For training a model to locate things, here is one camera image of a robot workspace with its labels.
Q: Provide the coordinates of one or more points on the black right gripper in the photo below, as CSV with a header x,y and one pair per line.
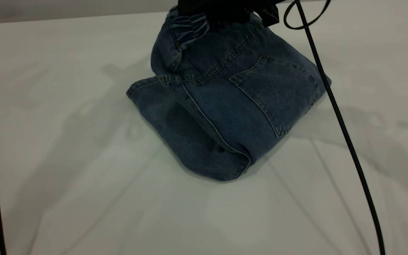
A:
x,y
225,9

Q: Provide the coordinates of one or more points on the blue denim pants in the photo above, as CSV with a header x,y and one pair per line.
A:
x,y
232,106

